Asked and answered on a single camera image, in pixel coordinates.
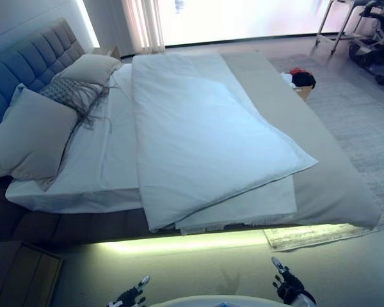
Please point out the black silver robot left hand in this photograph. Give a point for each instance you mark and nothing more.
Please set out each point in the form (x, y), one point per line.
(131, 294)

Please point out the black silver robot right hand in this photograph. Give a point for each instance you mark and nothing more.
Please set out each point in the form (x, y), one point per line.
(291, 286)

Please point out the white duvet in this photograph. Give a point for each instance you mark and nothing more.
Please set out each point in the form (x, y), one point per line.
(195, 128)

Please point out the beige bed blanket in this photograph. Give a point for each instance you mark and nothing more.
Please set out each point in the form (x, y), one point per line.
(323, 179)

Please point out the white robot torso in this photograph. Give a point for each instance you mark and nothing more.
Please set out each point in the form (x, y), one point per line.
(211, 302)

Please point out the wooden nightstand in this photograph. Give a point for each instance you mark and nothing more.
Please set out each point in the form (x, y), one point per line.
(110, 52)
(19, 272)

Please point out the white fitted sheet mattress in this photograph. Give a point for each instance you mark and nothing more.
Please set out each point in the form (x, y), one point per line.
(99, 153)

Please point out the pale patterned rug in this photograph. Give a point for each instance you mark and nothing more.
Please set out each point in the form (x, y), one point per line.
(355, 128)

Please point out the beige pillow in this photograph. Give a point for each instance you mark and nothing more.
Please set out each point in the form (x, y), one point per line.
(28, 140)
(89, 68)

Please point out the cardboard box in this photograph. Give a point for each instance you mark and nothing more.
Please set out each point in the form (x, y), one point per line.
(304, 93)

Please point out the white cloth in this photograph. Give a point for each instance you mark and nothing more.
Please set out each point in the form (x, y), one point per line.
(287, 79)

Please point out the black cloth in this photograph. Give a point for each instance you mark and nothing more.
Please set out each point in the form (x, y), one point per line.
(304, 79)

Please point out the grey woven fringed cushion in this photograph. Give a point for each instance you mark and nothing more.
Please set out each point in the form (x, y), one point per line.
(67, 89)

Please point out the red cloth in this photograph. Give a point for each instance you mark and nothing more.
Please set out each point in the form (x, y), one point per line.
(296, 70)

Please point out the black wheeled machine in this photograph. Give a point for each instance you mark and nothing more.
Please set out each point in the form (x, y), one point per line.
(371, 54)

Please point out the grey tufted headboard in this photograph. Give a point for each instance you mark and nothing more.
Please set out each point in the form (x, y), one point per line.
(35, 54)

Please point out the beige pleated curtain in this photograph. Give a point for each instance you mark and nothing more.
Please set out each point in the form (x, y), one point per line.
(144, 25)

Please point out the metal frame cart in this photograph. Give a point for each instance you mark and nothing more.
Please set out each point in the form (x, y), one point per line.
(339, 35)

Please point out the glowing wall light strip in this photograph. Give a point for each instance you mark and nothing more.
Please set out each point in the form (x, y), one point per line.
(88, 22)

